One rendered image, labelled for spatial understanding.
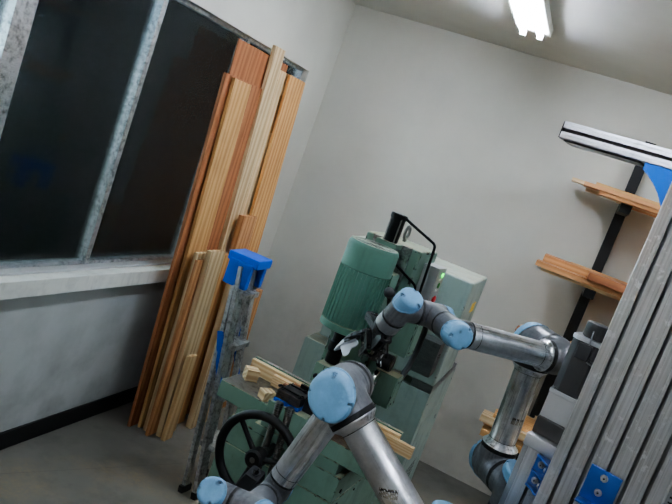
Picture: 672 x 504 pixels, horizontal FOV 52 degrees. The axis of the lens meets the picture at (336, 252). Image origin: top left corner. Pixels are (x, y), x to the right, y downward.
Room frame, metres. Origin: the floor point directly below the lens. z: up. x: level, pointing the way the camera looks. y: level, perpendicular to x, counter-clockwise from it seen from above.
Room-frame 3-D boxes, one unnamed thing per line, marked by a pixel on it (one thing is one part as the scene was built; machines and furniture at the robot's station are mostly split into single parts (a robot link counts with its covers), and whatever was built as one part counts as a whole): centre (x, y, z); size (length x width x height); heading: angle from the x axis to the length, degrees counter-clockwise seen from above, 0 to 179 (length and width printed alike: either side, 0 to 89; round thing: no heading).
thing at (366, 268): (2.26, -0.11, 1.35); 0.18 x 0.18 x 0.31
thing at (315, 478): (2.38, -0.16, 0.76); 0.57 x 0.45 x 0.09; 158
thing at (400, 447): (2.23, -0.20, 0.92); 0.55 x 0.02 x 0.04; 68
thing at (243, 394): (2.16, -0.08, 0.87); 0.61 x 0.30 x 0.06; 68
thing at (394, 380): (2.37, -0.33, 1.02); 0.09 x 0.07 x 0.12; 68
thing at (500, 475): (1.99, -0.75, 0.98); 0.13 x 0.12 x 0.14; 21
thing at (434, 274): (2.51, -0.37, 1.40); 0.10 x 0.06 x 0.16; 158
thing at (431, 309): (1.94, -0.33, 1.40); 0.11 x 0.11 x 0.08; 21
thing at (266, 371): (2.28, -0.13, 0.92); 0.60 x 0.02 x 0.05; 68
